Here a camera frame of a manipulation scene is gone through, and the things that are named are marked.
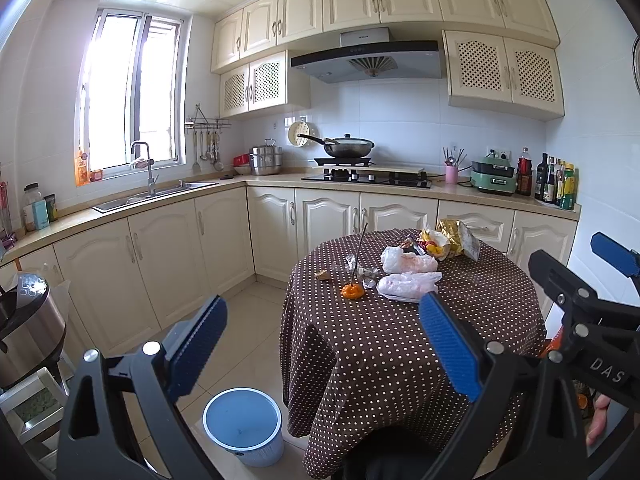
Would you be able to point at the white plastic bag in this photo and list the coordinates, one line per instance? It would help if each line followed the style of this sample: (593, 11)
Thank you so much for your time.
(408, 287)
(395, 261)

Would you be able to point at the red bowl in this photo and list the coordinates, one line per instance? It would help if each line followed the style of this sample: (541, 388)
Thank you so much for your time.
(241, 160)

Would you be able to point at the person's right hand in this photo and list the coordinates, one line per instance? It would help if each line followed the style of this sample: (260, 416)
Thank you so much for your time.
(598, 421)

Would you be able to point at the brown polka dot tablecloth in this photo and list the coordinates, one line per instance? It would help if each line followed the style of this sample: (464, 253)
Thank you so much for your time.
(352, 366)

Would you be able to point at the gold snack bag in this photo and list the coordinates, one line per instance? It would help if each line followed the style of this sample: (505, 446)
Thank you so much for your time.
(461, 239)

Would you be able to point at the red cap sauce bottle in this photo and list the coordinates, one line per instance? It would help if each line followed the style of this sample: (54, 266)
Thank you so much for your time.
(524, 182)

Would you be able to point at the black red noodle packet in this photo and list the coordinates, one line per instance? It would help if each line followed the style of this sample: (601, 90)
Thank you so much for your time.
(412, 247)

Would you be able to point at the pink utensil holder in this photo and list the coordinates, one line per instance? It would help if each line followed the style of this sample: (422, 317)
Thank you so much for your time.
(451, 174)

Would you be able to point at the clear jar with lid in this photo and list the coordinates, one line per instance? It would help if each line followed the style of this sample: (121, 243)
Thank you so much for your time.
(34, 210)

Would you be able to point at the dark skewer stick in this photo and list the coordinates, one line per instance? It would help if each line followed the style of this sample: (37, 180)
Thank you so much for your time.
(358, 252)

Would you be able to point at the steel kitchen sink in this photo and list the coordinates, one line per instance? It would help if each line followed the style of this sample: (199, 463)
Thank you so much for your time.
(180, 190)

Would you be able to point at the green yellow bottle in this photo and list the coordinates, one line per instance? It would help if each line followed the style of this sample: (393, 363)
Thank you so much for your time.
(567, 201)

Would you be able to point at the window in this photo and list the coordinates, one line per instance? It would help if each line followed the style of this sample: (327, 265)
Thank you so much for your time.
(130, 91)

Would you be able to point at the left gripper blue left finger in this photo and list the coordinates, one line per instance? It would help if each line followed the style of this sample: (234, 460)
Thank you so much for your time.
(189, 346)

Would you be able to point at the brown bread piece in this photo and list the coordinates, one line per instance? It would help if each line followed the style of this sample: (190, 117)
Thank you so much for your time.
(322, 275)

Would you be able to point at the black gas stove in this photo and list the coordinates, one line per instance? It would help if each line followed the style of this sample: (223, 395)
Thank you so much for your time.
(362, 170)

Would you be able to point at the dark oil bottle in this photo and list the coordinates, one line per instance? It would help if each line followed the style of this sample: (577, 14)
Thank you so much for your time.
(541, 177)

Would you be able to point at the stainless steel steamer pot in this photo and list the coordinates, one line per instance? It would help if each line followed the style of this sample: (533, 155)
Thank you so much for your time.
(266, 158)

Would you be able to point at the black wok with lid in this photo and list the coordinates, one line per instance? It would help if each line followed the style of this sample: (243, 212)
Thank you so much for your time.
(345, 146)

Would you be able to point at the range hood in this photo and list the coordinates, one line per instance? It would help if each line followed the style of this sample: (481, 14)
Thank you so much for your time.
(370, 54)

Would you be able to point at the green electric cooker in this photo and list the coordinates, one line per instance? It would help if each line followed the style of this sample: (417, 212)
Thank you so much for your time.
(493, 174)

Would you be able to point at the silver rice cooker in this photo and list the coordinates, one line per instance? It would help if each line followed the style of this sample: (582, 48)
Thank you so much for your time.
(32, 329)

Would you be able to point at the round woven trivet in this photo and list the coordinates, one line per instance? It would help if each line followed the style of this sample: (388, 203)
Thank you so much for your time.
(298, 133)

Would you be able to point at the white plastic bag front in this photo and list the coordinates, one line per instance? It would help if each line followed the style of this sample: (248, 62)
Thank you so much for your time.
(408, 287)

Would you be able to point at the hanging utensil rack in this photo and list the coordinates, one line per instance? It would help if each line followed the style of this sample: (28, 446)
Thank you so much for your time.
(205, 138)

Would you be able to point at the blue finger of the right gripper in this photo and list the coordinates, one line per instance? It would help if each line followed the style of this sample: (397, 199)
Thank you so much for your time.
(625, 261)

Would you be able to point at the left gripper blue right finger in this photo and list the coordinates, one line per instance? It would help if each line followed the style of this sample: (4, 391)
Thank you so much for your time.
(447, 337)

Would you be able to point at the blue trash bin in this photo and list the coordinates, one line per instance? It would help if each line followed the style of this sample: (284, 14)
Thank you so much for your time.
(246, 423)

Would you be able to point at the yellow candy wrapper pile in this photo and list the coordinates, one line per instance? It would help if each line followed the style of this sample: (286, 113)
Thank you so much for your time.
(434, 243)

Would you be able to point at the cream lower cabinets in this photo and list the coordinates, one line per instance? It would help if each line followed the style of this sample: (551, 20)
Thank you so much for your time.
(139, 268)

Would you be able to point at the cream cabinets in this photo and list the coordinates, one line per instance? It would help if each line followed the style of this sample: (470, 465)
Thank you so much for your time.
(139, 268)
(496, 54)

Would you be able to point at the white shelf cart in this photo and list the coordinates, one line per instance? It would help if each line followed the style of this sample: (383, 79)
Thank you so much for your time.
(34, 410)

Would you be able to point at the sink faucet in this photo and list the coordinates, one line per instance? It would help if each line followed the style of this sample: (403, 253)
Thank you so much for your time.
(145, 162)

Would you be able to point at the cream upper cabinets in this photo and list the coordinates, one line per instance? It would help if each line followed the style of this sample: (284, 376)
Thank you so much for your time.
(496, 54)

